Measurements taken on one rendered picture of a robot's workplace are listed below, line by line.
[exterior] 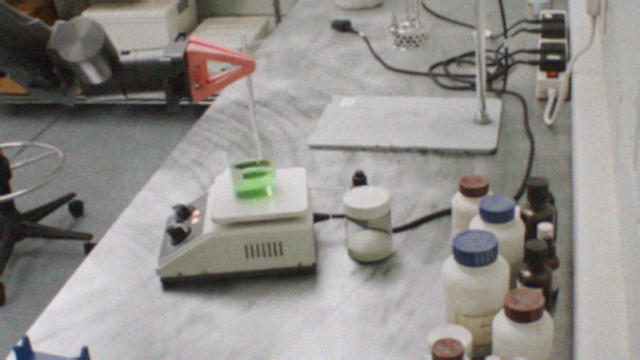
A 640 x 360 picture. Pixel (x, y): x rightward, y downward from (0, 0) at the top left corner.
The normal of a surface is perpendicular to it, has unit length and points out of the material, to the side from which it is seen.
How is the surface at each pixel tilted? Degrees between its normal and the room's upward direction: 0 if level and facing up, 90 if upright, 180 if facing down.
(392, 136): 0
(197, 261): 90
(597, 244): 0
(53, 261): 0
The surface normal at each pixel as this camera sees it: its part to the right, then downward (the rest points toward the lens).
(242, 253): 0.04, 0.45
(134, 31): -0.22, 0.50
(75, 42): -0.09, -0.32
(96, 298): -0.08, -0.89
